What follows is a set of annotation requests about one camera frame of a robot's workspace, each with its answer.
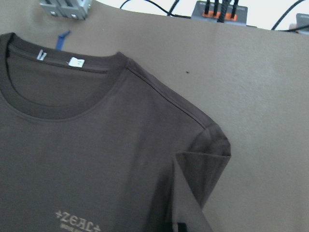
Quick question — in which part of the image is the brown t-shirt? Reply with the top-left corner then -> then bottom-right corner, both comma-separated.
0,33 -> 231,232

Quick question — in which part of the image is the aluminium frame post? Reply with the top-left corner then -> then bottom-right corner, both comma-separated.
39,0 -> 93,20

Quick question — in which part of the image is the far black orange connector box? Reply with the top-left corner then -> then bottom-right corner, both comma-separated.
191,0 -> 248,26

